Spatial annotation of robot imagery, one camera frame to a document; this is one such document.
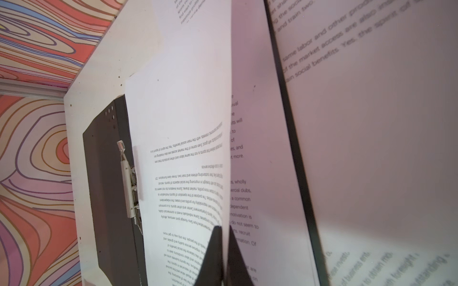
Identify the orange black file folder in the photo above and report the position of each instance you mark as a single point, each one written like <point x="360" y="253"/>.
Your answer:
<point x="113" y="190"/>

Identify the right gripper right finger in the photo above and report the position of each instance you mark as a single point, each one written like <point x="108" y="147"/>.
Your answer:
<point x="237" y="272"/>

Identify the printed paper sheet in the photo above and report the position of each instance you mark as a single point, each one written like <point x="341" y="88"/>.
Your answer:
<point x="373" y="87"/>
<point x="179" y="108"/>
<point x="267" y="213"/>

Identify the printed paper sheet front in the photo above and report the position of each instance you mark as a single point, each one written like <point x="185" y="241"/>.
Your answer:
<point x="179" y="108"/>

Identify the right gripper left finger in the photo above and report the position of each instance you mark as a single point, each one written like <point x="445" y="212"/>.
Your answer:
<point x="211" y="271"/>

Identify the printed paper sheet far back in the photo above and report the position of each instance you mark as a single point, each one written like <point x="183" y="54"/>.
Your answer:
<point x="373" y="87"/>

